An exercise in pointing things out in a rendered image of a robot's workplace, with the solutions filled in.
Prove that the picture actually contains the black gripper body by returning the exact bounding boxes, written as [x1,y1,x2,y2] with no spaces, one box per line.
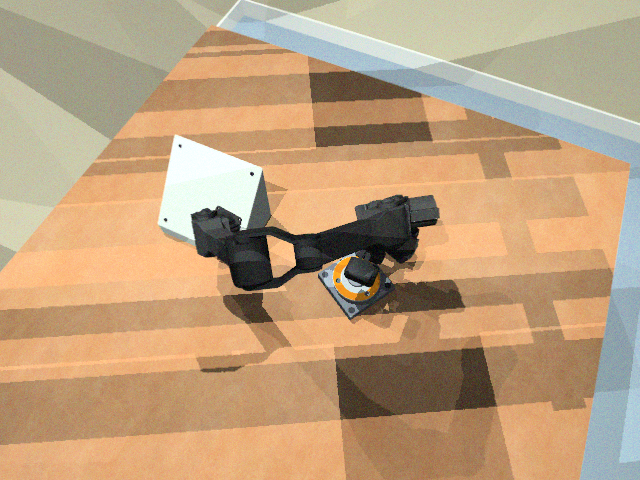
[344,246,382,287]

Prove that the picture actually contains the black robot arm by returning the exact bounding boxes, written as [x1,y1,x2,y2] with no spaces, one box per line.
[190,194,440,291]

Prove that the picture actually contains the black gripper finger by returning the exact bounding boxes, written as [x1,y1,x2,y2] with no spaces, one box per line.
[355,250,386,265]

